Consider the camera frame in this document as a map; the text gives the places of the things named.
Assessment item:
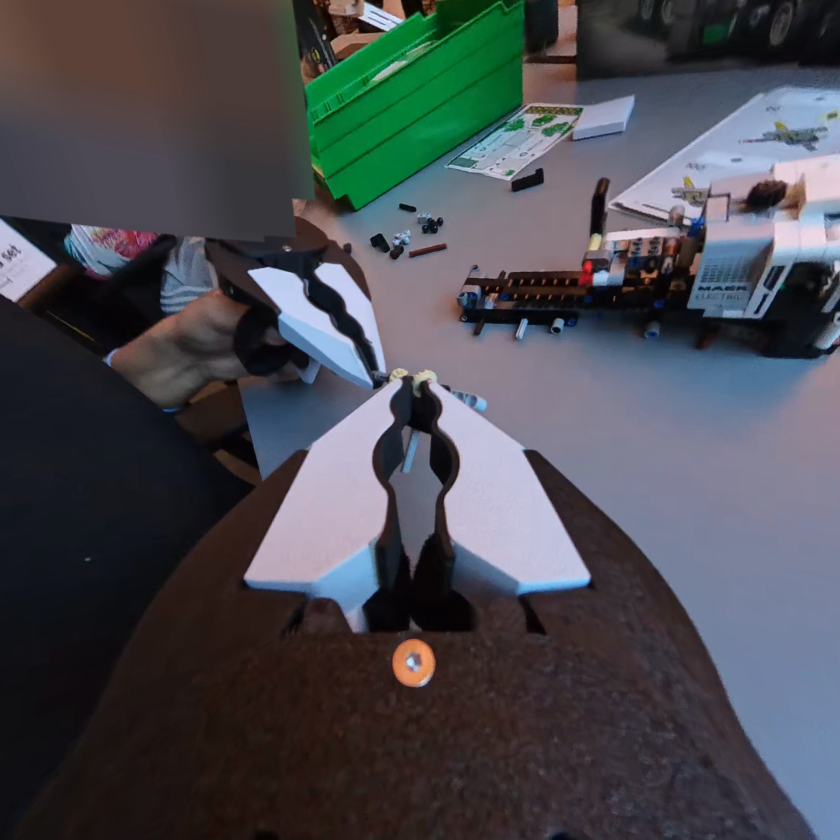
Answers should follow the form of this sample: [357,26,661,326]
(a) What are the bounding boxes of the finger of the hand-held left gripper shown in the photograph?
[248,266,376,390]
[315,261,389,378]

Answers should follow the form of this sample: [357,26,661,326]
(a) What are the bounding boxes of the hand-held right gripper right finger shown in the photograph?
[420,381,592,634]

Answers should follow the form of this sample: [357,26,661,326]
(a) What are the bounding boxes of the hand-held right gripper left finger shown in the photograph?
[243,379,414,634]

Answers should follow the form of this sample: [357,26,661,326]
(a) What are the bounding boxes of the pile of black lego pieces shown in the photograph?
[367,202,447,261]

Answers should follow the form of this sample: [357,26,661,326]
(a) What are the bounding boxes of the lego truck model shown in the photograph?
[458,154,840,361]

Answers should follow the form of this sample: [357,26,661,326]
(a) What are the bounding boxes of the lego set box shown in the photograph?
[576,0,840,81]

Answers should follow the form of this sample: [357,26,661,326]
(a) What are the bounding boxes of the person's left hand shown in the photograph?
[108,289,252,411]

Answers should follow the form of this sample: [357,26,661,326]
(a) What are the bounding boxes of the striped grey cloth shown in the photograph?
[159,236,221,317]

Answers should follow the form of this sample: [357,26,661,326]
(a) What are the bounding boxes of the pink floral cloth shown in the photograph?
[64,223,173,283]

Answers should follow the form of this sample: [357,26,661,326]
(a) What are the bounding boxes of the green plastic bin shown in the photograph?
[305,0,526,211]

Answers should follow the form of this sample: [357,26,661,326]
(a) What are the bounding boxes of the green sticker sheet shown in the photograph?
[445,103,584,181]

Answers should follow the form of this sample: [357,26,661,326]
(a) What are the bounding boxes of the instruction sign board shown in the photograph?
[0,217,60,306]

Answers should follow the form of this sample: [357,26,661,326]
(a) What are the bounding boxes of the white paper pad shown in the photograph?
[572,95,636,140]

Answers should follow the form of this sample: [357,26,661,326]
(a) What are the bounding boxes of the open instruction booklet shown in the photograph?
[607,87,840,224]

